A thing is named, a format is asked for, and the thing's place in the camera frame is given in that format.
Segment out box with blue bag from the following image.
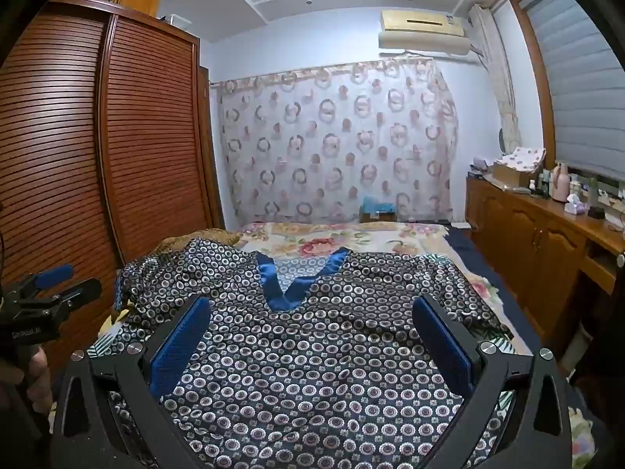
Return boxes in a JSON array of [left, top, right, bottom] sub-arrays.
[[359, 195, 397, 223]]

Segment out gold pillow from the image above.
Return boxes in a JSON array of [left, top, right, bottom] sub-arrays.
[[161, 229, 242, 255]]

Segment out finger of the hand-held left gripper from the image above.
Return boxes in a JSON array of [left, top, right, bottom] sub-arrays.
[[46, 278, 103, 316], [20, 265, 75, 299]]

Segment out palm leaf blanket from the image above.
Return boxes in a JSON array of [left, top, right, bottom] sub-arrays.
[[90, 315, 519, 414]]

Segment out floral blanket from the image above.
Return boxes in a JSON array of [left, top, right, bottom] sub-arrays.
[[239, 220, 504, 313]]

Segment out beige tied curtain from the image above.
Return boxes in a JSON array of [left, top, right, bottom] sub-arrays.
[[469, 4, 521, 154]]

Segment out cardboard box with cloth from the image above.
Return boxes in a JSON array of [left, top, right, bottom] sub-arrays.
[[500, 148, 546, 169]]

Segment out row of toiletry bottles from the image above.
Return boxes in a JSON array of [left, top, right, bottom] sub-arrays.
[[530, 166, 555, 197]]

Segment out wooden sideboard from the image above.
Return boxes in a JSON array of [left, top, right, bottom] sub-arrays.
[[464, 176, 625, 357]]

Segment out person's left hand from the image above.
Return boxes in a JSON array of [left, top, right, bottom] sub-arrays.
[[0, 344, 54, 431]]

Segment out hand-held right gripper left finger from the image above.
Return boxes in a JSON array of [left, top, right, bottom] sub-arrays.
[[49, 294, 212, 469]]

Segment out dark circle-patterned shirt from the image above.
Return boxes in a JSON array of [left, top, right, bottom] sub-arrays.
[[110, 238, 513, 469]]

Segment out grey window blind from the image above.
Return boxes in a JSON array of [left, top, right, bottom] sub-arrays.
[[520, 0, 625, 181]]

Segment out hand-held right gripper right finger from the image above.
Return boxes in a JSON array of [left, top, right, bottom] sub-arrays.
[[411, 295, 574, 469]]

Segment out wall air conditioner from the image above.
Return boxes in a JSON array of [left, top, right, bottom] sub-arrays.
[[378, 8, 482, 59]]

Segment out wooden window frame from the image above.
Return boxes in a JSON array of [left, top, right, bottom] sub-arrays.
[[508, 0, 560, 157]]

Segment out sheer circle-patterned curtain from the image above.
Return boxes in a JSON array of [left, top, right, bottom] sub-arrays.
[[210, 57, 460, 226]]

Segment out pink thermos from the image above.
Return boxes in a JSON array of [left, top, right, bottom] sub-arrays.
[[552, 163, 571, 201]]

